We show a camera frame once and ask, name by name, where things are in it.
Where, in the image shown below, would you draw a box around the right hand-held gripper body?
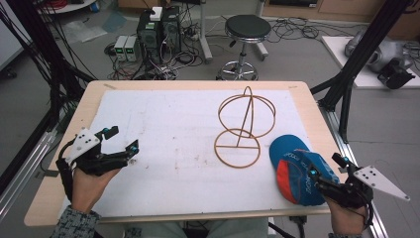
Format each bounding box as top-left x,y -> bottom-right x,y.
316,165 -> 411,210

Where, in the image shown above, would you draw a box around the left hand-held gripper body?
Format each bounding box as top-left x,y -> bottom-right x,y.
55,127 -> 134,177

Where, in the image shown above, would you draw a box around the blue and orange cap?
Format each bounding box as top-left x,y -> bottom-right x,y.
268,133 -> 341,207

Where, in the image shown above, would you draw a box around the person's left hand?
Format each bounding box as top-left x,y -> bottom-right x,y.
70,166 -> 122,214

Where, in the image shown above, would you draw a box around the person's right hand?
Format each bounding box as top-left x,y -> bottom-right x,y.
324,196 -> 369,236

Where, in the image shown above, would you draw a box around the white table mat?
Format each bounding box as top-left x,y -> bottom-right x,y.
58,88 -> 329,220

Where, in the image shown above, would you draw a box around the light wooden table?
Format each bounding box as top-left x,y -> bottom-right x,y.
23,79 -> 352,228

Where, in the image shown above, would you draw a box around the grey power supply unit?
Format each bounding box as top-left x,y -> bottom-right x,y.
113,35 -> 129,62
124,35 -> 142,63

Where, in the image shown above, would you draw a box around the white floor platform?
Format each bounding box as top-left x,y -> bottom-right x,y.
320,35 -> 420,90

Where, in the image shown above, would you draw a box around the black device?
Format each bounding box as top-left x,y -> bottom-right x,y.
376,60 -> 417,90

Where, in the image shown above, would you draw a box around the black computer tower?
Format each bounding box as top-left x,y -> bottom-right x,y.
160,5 -> 183,57
136,9 -> 164,64

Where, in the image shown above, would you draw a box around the grey robot shell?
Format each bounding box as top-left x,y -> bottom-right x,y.
344,29 -> 414,74

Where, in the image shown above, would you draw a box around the small white box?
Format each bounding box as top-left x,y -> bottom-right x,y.
149,6 -> 163,22

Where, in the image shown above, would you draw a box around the white desk leg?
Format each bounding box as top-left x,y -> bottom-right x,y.
197,0 -> 214,64
255,0 -> 270,62

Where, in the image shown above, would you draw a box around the black round stool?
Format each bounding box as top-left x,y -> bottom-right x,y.
216,14 -> 272,81

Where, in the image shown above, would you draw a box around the aluminium rail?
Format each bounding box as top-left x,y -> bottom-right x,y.
317,104 -> 390,238
0,129 -> 59,221

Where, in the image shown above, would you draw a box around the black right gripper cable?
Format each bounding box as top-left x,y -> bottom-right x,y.
362,200 -> 376,230

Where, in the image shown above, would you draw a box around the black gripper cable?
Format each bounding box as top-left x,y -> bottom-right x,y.
362,200 -> 376,230
54,138 -> 77,203

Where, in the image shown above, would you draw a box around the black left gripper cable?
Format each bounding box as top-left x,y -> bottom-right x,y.
54,138 -> 77,203

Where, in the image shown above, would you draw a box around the brown wire hat stand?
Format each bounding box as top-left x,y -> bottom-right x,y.
213,85 -> 277,170

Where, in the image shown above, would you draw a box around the electronics boxes with cables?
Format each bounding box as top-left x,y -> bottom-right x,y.
104,19 -> 212,81

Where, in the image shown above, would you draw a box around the black metal frame stand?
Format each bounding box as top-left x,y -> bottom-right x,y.
309,0 -> 416,145
0,0 -> 97,186

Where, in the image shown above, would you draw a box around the tangle of black floor cables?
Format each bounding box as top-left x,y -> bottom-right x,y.
266,15 -> 351,45

